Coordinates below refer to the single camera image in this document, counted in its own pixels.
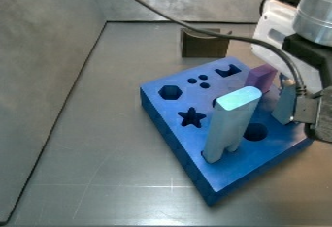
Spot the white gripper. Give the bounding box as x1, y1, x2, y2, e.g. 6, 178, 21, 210
252, 0, 323, 93

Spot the light blue rectangular block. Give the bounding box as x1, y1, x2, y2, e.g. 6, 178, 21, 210
203, 86, 263, 163

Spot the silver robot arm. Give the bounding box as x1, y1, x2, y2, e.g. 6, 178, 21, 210
255, 0, 332, 93

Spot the blue shape sorter board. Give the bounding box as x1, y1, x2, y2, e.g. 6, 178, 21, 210
141, 57, 312, 205

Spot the purple rectangular block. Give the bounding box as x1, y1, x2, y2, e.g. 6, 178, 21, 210
246, 64, 276, 93

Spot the black curved stand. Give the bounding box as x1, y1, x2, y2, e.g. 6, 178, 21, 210
181, 28, 229, 58

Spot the black cable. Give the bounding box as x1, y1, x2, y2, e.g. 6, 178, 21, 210
105, 0, 310, 93

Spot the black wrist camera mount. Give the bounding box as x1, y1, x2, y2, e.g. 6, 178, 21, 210
282, 34, 332, 144

